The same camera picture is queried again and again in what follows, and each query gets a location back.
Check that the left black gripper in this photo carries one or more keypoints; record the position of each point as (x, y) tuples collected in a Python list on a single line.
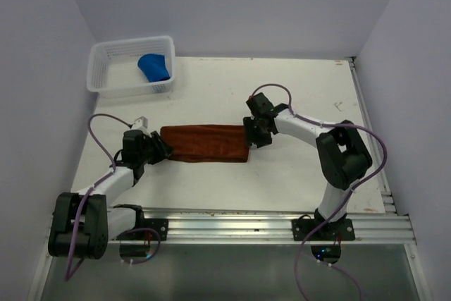
[(163, 150)]

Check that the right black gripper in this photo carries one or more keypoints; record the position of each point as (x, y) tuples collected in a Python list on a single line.
[(251, 137)]

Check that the brown towel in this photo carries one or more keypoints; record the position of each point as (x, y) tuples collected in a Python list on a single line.
[(206, 143)]

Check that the blue towel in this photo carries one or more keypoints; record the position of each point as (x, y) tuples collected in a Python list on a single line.
[(153, 66)]

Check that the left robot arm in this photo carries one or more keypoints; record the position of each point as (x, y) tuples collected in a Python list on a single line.
[(85, 221)]

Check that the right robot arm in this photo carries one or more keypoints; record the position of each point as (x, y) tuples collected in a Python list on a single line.
[(343, 156)]

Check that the white plastic basket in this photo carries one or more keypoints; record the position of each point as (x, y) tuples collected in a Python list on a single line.
[(112, 67)]

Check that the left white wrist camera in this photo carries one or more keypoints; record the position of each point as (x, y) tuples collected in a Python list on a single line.
[(141, 123)]

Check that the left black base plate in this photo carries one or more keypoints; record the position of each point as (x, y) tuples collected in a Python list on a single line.
[(160, 226)]

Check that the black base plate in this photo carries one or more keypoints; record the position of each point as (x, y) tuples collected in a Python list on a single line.
[(160, 226), (340, 230)]

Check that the aluminium mounting rail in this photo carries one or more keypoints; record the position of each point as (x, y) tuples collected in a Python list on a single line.
[(270, 227)]

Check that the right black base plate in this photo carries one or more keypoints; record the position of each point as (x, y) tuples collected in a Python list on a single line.
[(340, 230)]

